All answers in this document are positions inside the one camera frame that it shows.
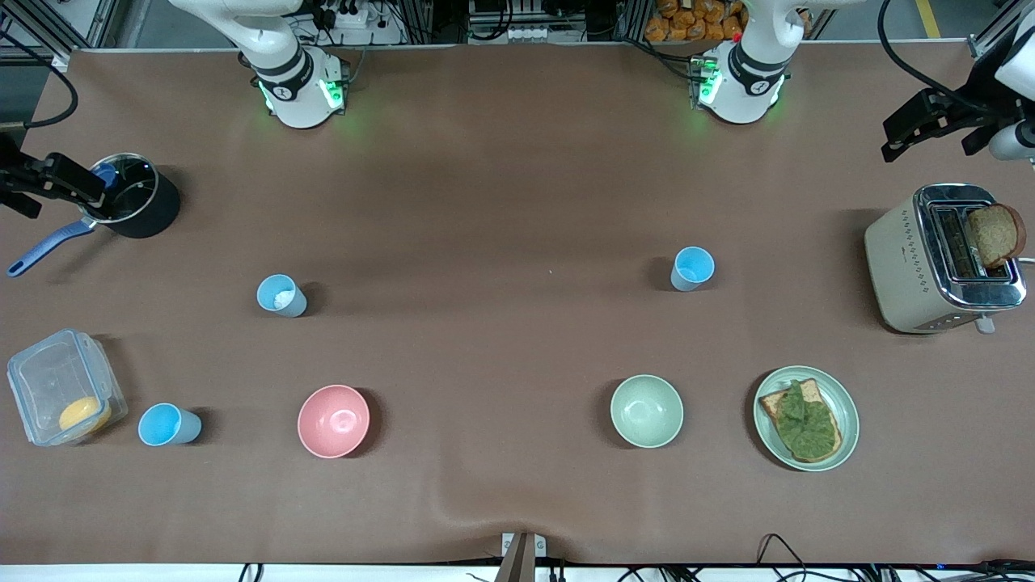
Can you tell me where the light blue plastic cup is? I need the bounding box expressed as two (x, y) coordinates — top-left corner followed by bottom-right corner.
(256, 274), (308, 318)
(137, 403), (203, 447)
(670, 247), (716, 293)

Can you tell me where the glass lid with blue knob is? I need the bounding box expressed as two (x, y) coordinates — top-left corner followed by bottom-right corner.
(85, 154), (159, 226)

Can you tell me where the round-topped brown bread slice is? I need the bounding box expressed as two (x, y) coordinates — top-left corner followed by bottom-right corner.
(965, 203), (1028, 270)

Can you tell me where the cream and chrome toaster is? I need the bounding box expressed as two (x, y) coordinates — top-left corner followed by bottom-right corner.
(864, 183), (1035, 335)

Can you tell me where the clear plastic storage container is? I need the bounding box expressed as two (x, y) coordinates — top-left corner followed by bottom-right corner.
(6, 328), (129, 448)

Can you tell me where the yellow round object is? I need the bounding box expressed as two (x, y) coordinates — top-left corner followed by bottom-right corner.
(58, 395), (112, 435)

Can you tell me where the bag of bread rolls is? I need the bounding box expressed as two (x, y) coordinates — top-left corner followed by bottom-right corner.
(644, 0), (746, 44)

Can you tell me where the pale green plate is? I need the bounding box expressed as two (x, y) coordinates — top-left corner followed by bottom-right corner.
(753, 365), (860, 473)

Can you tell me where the square toast slice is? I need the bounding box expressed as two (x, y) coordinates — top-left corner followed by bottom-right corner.
(758, 377), (843, 464)

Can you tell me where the white power strip with plugs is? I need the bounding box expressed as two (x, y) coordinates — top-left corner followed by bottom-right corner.
(322, 0), (374, 30)

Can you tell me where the green lettuce leaf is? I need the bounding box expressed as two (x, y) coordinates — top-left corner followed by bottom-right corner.
(776, 380), (839, 460)

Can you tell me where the pink bowl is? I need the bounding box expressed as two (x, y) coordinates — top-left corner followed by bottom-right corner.
(297, 384), (371, 460)

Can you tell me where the pale green bowl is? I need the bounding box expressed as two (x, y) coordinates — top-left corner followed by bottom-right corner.
(610, 374), (685, 449)

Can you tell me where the aluminium frame profile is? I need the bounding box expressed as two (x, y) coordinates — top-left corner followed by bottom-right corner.
(0, 0), (124, 65)
(966, 0), (1035, 59)

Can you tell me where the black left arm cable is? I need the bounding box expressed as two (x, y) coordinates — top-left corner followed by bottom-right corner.
(877, 0), (983, 110)

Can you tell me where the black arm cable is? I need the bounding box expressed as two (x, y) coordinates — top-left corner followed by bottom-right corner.
(877, 0), (983, 110)
(0, 31), (80, 130)

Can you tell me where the dark pot with blue handle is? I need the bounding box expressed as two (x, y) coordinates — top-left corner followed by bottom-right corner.
(6, 152), (182, 278)

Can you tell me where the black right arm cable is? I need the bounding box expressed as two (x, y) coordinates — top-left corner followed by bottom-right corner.
(0, 31), (80, 130)

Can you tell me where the black cable loop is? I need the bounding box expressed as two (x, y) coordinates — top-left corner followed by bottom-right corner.
(755, 533), (811, 582)

